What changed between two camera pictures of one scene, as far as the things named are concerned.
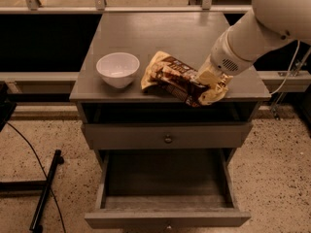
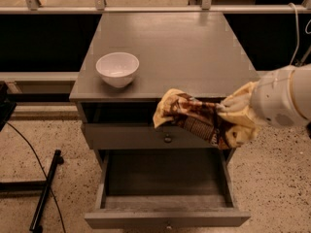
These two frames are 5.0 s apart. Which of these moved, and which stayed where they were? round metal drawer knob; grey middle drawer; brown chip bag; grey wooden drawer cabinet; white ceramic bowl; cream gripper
Moved: cream gripper; brown chip bag
Stayed: round metal drawer knob; grey wooden drawer cabinet; grey middle drawer; white ceramic bowl
